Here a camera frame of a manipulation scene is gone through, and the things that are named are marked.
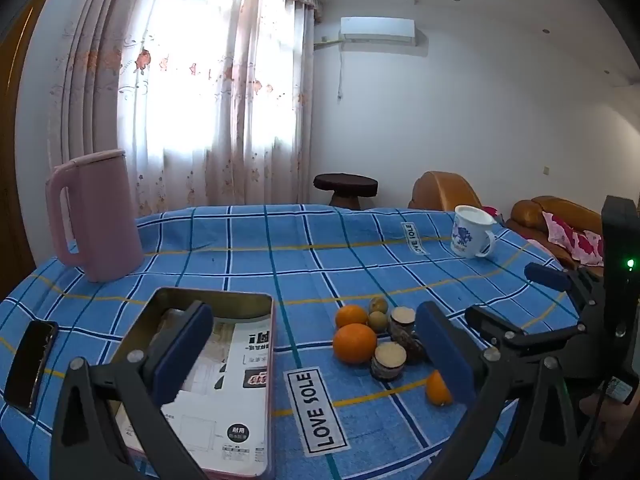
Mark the brown leather sofa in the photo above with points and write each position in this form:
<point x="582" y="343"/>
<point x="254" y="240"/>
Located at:
<point x="530" y="210"/>

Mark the dark round wooden stool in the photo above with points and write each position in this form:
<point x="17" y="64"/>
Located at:
<point x="345" y="185"/>

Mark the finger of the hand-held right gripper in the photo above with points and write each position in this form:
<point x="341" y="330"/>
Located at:
<point x="547" y="275"/>
<point x="492" y="322"/>

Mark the brown wooden door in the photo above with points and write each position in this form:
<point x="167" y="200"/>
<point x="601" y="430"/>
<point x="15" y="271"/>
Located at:
<point x="20" y="160"/>

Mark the large orange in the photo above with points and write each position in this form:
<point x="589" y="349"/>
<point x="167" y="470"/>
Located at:
<point x="355" y="343"/>

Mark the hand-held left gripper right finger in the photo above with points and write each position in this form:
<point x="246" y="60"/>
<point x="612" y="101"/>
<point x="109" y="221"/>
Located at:
<point x="442" y="355"/>

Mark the blue plaid tablecloth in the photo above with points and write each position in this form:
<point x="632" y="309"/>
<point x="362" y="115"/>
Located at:
<point x="310" y="265"/>

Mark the yellow-green round fruit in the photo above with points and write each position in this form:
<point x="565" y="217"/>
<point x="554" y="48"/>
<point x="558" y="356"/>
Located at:
<point x="378" y="305"/>
<point x="377" y="321"/>

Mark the pink floral pillow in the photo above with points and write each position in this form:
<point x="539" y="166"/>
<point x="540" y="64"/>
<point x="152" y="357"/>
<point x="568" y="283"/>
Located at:
<point x="570" y="237"/>

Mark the pink metal tin box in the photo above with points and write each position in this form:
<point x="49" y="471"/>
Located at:
<point x="225" y="299"/>

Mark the white blue-print enamel cup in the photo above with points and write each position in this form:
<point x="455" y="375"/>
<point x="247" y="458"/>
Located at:
<point x="467" y="235"/>

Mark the purple sweet potato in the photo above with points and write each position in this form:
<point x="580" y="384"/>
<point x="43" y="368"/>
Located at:
<point x="412" y="345"/>

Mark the white wall air conditioner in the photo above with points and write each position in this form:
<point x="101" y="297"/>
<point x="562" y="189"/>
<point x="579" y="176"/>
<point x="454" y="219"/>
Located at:
<point x="377" y="29"/>

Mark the brown leather armchair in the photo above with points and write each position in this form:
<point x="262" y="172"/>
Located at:
<point x="442" y="192"/>

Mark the black smartphone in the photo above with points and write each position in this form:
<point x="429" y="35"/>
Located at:
<point x="30" y="365"/>

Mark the sheer floral curtain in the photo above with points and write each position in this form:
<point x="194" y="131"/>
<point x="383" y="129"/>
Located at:
<point x="200" y="85"/>

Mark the printed paper sheet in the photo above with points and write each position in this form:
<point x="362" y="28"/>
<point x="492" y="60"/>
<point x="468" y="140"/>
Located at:
<point x="235" y="410"/>

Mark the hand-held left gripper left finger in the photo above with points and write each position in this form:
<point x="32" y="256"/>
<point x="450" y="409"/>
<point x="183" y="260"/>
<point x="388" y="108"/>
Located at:
<point x="182" y="345"/>

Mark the pink electric kettle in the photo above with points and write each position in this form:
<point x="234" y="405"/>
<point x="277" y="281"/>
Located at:
<point x="100" y="220"/>

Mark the small orange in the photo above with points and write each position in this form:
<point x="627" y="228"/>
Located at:
<point x="437" y="390"/>
<point x="351" y="317"/>

